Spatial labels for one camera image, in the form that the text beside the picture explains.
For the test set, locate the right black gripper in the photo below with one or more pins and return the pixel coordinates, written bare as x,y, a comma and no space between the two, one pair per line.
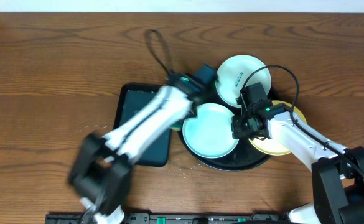
238,132

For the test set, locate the yellow plate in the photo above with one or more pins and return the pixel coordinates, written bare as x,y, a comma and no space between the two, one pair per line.
270,146

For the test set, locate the light blue plate bottom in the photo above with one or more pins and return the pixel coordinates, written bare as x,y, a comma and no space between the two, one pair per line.
209,134

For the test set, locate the light blue plate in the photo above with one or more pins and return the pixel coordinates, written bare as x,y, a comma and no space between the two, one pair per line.
209,134
232,74

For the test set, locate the green and yellow sponge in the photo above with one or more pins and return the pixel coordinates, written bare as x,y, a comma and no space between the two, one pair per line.
177,126

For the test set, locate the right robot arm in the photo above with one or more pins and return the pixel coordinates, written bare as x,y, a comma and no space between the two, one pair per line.
337,171

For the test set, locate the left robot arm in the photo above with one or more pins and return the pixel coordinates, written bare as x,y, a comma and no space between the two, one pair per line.
101,173

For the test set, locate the round black tray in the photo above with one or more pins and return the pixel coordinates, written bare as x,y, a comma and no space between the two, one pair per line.
243,157

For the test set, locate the rectangular dark teal tray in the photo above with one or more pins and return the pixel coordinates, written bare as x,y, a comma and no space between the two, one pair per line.
132,98

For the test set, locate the light blue plate top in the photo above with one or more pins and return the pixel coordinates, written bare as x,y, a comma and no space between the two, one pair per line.
232,74

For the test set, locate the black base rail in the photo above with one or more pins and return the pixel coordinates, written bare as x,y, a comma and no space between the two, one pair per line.
146,218

